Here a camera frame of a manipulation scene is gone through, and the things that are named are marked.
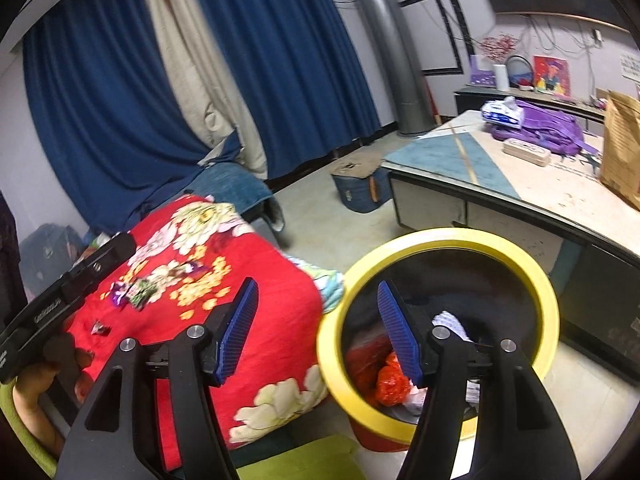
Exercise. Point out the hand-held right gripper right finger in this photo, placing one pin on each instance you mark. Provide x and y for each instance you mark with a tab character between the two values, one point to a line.
400	335

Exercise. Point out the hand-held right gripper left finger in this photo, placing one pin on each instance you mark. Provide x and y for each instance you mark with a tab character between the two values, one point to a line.
237	330

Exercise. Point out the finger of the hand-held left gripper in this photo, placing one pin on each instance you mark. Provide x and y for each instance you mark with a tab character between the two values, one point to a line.
100	262

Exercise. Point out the red plastic bag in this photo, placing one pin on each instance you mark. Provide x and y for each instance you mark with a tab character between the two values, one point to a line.
392	385

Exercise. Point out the lavender yarn skein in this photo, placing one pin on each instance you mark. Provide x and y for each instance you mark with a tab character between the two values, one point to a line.
450	322

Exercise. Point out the yellow rimmed bin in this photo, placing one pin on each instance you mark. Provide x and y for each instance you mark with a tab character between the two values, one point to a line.
450	241

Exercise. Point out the person's left hand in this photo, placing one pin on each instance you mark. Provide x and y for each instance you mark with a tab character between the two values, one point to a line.
35	405

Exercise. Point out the purple foil wrapper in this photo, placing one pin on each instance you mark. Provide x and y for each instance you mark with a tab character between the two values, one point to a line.
120	296
190	267

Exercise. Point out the red floral blanket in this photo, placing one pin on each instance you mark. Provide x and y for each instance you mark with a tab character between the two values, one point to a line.
280	320

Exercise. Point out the grey patterned bag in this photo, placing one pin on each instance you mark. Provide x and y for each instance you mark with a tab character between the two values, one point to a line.
50	255

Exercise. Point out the green foil wrapper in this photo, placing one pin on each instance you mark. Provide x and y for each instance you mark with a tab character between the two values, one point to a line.
141	294

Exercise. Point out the small red foil wrapper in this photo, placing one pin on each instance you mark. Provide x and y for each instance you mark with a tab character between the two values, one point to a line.
101	329

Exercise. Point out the light floral quilt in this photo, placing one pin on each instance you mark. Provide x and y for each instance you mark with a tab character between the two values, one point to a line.
325	285

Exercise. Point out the green mat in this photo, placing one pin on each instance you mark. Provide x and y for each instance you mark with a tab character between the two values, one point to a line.
300	460

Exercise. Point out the blue denim cloth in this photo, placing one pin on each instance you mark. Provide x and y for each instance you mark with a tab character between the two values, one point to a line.
235	185

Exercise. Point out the blue storage box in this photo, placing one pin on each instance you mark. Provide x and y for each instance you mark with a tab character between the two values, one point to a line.
357	192

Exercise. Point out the blue curtain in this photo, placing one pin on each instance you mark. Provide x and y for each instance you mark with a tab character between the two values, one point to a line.
300	60
100	110

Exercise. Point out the brown cardboard piece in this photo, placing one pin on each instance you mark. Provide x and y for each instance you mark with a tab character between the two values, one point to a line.
357	165

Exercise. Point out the beige curtain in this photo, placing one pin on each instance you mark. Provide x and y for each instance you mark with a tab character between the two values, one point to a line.
200	85

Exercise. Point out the low table with blue top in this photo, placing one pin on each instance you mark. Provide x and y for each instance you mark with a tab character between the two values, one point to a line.
550	185

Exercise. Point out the beige oblong case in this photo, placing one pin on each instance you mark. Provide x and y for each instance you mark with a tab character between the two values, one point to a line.
527	149

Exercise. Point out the white tissue pack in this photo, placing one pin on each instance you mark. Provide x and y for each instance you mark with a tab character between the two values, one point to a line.
502	112

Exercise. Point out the dark low cabinet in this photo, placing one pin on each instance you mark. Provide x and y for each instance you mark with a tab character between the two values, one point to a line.
467	97

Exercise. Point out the purple backpack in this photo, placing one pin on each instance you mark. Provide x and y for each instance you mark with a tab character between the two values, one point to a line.
545	125

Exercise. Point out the purple card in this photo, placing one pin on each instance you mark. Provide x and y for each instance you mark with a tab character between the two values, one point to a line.
481	77

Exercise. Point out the white paper roll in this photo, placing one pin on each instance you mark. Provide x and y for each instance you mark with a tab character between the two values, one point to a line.
500	77

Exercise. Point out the brown paper bag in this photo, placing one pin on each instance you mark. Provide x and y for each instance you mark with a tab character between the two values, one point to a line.
622	150

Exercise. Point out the colourful painting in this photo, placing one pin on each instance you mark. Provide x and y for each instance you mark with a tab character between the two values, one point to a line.
550	75

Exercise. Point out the red dried flower bunch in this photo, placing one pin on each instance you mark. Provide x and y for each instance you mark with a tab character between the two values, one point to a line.
497	45

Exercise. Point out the white paper notice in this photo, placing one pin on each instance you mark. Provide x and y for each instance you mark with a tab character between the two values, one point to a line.
630	66

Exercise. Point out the grey metal duct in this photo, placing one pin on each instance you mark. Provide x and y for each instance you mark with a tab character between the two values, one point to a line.
395	60

